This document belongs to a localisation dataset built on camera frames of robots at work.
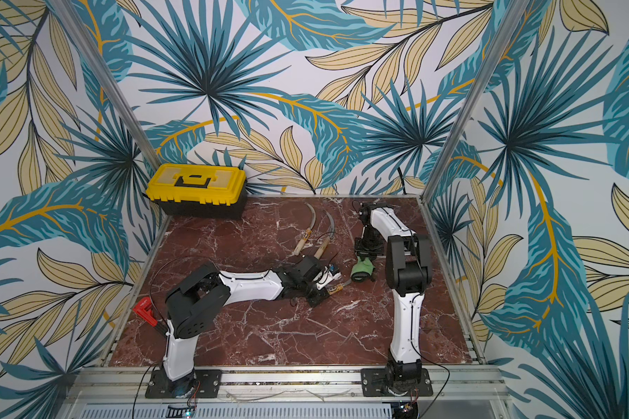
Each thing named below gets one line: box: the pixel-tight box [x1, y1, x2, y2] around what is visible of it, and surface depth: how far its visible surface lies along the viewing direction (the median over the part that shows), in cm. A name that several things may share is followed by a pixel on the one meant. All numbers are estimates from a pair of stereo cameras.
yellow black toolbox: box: [145, 163, 248, 219], surface depth 103 cm
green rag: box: [350, 255, 375, 277], surface depth 93 cm
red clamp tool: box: [132, 296, 168, 337], surface depth 87 cm
